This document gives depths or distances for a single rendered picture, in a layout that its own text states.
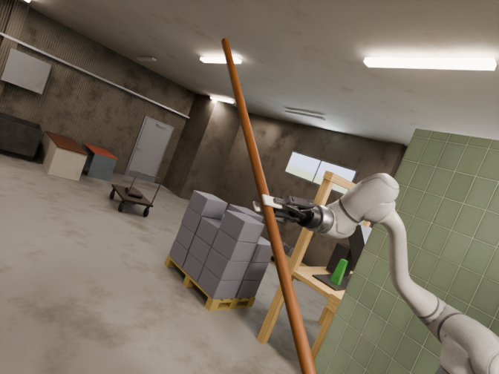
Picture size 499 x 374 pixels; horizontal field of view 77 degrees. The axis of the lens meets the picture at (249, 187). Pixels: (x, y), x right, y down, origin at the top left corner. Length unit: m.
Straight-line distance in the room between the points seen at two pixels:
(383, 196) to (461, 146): 1.07
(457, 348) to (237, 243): 3.25
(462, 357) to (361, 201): 0.56
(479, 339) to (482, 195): 0.88
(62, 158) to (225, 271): 5.63
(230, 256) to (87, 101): 7.88
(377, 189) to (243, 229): 3.24
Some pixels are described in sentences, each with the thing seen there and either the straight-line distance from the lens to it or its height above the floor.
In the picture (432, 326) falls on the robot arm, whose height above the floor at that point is 1.75.
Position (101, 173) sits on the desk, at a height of 0.18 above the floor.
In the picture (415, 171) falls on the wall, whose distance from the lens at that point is 2.07.
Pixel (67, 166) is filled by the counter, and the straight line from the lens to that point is 8.82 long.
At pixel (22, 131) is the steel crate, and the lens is 9.44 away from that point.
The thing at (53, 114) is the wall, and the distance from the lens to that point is 10.85.
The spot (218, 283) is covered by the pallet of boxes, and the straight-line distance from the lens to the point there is 4.37.
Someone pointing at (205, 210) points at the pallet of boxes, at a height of 1.12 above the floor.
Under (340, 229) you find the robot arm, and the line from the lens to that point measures 1.07.
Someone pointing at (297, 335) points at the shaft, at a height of 1.73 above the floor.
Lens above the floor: 2.05
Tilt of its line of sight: 4 degrees down
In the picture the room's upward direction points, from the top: 22 degrees clockwise
